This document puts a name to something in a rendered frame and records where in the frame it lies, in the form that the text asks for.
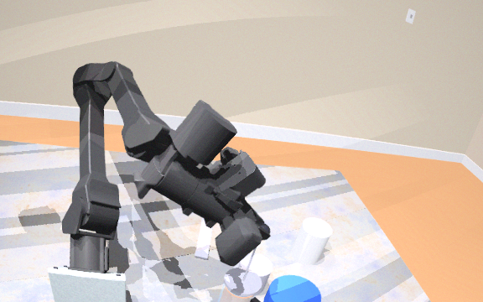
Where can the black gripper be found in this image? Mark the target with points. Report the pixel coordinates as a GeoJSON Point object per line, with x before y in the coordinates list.
{"type": "Point", "coordinates": [240, 232]}

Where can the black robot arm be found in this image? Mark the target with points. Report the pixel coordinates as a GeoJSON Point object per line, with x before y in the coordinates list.
{"type": "Point", "coordinates": [172, 156]}

